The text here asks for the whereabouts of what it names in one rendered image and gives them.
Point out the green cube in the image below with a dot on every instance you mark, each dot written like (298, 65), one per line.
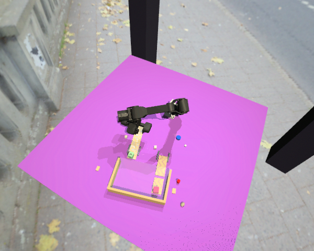
(131, 155)

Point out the pale yellow flat strip with pink zigzag pattern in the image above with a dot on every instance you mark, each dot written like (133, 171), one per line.
(162, 161)

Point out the yellow patterned strip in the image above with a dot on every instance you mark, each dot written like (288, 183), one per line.
(136, 142)

